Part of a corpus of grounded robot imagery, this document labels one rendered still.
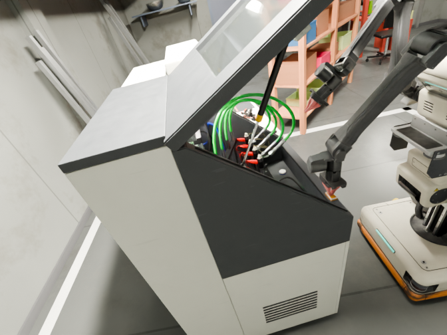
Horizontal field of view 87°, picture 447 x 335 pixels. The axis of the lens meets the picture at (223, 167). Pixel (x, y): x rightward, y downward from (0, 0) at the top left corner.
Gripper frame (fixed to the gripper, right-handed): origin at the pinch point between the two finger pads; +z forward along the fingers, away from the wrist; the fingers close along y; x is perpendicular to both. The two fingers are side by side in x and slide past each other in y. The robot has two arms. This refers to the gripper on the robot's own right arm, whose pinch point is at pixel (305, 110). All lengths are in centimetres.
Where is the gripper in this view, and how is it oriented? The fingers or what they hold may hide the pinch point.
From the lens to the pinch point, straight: 126.8
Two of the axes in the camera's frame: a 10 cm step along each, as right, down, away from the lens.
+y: -8.2, -4.9, -2.9
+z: -5.6, 6.3, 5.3
